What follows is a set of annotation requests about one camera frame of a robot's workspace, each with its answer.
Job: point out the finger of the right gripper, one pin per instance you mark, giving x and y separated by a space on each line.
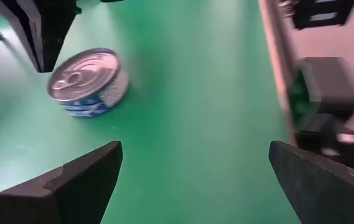
55 25
18 21

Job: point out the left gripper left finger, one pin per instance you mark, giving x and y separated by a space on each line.
55 202

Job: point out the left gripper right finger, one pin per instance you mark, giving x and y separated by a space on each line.
326 199

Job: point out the dark blue can white label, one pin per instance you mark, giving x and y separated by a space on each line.
83 77

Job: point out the grey box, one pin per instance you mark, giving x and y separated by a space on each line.
329 87

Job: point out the black bracket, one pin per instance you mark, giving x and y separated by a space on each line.
304 18

